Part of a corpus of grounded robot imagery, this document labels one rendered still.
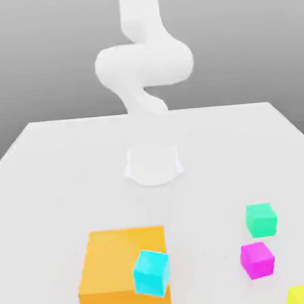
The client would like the small cyan cube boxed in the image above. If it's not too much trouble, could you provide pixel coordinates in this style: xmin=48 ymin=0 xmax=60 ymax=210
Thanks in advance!
xmin=130 ymin=246 xmax=174 ymax=300

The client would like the small magenta cube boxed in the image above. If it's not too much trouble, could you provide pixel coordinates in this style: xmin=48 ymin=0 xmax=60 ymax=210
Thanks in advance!
xmin=238 ymin=240 xmax=277 ymax=282

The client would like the small green cube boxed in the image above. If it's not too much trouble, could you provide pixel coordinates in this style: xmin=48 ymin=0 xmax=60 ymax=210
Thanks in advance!
xmin=244 ymin=201 xmax=280 ymax=240

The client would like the large orange box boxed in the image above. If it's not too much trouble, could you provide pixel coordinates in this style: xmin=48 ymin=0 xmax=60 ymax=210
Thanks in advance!
xmin=73 ymin=224 xmax=172 ymax=304

